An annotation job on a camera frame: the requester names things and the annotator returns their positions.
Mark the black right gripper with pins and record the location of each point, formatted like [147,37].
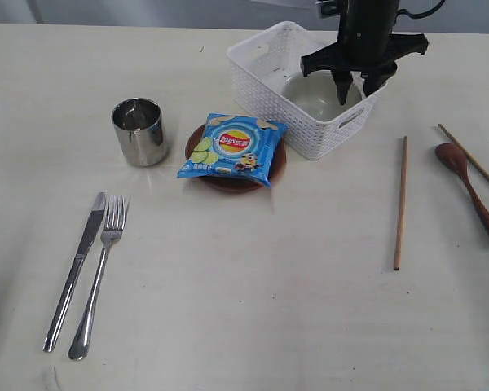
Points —
[334,58]

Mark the wooden chopstick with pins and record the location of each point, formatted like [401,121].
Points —
[468,155]
[402,201]

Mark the white ceramic patterned bowl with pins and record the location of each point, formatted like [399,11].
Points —
[316,95]

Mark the blue chips bag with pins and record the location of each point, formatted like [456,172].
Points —
[234,147]

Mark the white perforated plastic basket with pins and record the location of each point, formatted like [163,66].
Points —
[267,83]

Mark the stainless steel knife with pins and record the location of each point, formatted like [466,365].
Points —
[88,236]

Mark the brown wooden spoon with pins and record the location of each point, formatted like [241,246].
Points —
[452,157]

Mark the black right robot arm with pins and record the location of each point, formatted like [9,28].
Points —
[365,44]

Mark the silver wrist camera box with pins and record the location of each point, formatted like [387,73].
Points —
[328,8]

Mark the stainless steel cup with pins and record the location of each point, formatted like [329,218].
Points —
[140,133]

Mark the stainless steel fork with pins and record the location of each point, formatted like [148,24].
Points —
[114,225]

